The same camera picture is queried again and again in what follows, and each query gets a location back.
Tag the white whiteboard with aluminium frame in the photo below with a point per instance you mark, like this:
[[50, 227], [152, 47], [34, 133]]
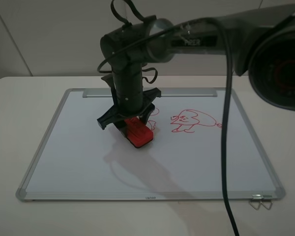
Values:
[[77, 160]]

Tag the metal hanging clip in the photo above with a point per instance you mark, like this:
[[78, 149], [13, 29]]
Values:
[[266, 202], [256, 201]]

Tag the grey marker tray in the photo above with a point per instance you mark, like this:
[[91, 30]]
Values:
[[165, 92]]

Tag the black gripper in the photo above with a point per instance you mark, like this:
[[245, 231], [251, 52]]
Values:
[[140, 105]]

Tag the right metal hanging clip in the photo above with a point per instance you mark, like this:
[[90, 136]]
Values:
[[266, 202]]

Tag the left metal hanging clip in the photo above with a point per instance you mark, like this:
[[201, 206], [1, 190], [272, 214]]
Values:
[[256, 201]]

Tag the red whiteboard eraser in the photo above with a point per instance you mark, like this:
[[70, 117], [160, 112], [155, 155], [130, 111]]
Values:
[[138, 133]]

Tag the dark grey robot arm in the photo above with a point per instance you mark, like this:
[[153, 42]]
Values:
[[258, 42]]

